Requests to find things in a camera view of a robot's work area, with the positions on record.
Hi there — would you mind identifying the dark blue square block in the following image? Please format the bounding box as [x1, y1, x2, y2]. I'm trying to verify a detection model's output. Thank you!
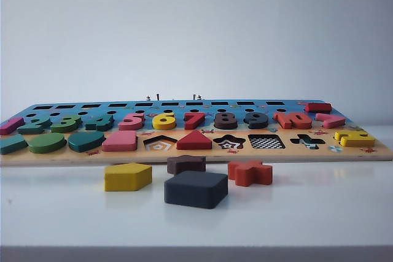
[163, 171, 229, 210]

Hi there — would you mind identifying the red number seven piece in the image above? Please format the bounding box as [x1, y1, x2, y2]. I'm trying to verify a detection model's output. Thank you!
[184, 111, 209, 130]

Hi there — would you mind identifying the red triangle block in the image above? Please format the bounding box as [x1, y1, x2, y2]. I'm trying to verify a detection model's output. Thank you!
[176, 129, 214, 150]

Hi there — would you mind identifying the brown number eight piece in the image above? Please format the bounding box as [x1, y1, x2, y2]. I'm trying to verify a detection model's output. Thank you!
[214, 111, 238, 130]

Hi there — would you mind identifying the yellow number six piece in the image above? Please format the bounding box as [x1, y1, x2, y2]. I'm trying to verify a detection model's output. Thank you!
[152, 110, 176, 131]

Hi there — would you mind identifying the brown star block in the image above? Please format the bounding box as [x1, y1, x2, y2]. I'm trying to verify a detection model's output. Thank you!
[166, 155, 207, 175]

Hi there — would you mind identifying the dark grey number nine piece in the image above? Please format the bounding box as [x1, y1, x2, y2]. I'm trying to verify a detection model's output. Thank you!
[244, 111, 269, 130]

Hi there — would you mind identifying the pink number five piece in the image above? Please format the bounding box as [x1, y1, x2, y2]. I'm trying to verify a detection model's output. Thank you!
[118, 112, 146, 131]

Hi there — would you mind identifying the orange plus block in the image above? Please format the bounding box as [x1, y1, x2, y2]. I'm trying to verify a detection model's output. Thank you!
[227, 160, 273, 187]

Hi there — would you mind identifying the pink trapezoid block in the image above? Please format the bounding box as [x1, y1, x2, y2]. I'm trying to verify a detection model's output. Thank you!
[102, 129, 138, 152]

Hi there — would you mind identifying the wooden number shape puzzle board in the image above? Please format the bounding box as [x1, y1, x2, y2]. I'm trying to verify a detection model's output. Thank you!
[0, 99, 393, 167]

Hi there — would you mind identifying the orange number ten piece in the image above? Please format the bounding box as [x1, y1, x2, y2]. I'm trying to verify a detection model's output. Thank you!
[273, 110, 315, 130]

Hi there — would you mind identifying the yellow pentagon block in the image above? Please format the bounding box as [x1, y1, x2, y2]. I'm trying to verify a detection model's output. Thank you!
[104, 162, 153, 191]

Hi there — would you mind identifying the dark green number four piece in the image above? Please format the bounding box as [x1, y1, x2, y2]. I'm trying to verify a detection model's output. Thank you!
[85, 115, 115, 132]

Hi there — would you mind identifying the teal semicircle block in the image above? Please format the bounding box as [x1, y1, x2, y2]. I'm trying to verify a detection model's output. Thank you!
[68, 131, 106, 153]

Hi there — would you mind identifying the red minus sign piece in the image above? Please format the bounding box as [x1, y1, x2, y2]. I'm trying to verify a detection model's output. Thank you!
[305, 102, 332, 113]

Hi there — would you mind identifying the green number three piece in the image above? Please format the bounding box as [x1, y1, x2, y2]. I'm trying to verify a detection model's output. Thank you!
[50, 114, 83, 133]

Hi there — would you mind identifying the pink greater-than sign piece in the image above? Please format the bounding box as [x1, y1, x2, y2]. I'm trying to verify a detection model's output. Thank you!
[315, 113, 346, 129]

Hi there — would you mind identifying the green round block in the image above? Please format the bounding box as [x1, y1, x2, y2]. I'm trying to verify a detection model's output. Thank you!
[28, 132, 67, 154]

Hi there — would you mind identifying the yellow equals sign piece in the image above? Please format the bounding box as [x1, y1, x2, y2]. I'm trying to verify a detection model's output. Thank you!
[334, 129, 368, 148]

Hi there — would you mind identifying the green number two piece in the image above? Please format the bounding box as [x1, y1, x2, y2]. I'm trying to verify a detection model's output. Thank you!
[17, 115, 52, 135]

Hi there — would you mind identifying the pink number one piece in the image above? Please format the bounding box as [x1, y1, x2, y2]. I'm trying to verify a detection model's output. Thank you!
[0, 117, 25, 136]

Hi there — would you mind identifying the teal parallelogram block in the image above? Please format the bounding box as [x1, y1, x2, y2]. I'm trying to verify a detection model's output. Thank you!
[0, 134, 29, 155]

